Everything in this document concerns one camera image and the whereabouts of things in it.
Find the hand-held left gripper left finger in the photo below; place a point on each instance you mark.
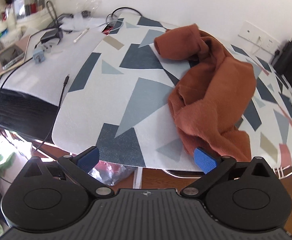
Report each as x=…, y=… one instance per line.
x=88, y=160

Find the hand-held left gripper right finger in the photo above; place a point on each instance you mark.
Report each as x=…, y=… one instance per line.
x=204, y=160

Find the brown knit garment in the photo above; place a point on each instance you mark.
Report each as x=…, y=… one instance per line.
x=211, y=92

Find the dark translucent plastic bag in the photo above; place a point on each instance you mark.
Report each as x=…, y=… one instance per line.
x=110, y=172

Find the black desk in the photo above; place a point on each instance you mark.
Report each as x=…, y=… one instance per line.
x=23, y=112

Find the geometric patterned table mat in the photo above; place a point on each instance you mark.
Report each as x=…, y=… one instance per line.
x=135, y=92

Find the white desk pad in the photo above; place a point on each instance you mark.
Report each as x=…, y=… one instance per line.
x=48, y=80

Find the small grey-blue adapter cube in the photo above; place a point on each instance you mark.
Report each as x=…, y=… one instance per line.
x=39, y=56

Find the white pen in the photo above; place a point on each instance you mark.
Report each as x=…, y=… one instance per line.
x=81, y=35

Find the smartphone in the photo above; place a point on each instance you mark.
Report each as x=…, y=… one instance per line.
x=10, y=55

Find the black charger adapter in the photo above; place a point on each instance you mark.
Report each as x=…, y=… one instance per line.
x=50, y=35

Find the black water bottle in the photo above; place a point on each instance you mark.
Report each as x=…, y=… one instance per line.
x=286, y=57

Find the red packet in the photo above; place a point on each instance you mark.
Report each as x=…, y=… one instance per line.
x=108, y=30

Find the white papers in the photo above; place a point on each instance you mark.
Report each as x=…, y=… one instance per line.
x=70, y=21

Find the clear bag with black plug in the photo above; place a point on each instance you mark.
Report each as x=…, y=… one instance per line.
x=85, y=13

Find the clear cosmetics organiser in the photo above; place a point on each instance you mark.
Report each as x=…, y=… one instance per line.
x=30, y=5

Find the white wall socket panel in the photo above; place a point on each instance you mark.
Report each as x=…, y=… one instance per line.
x=248, y=31

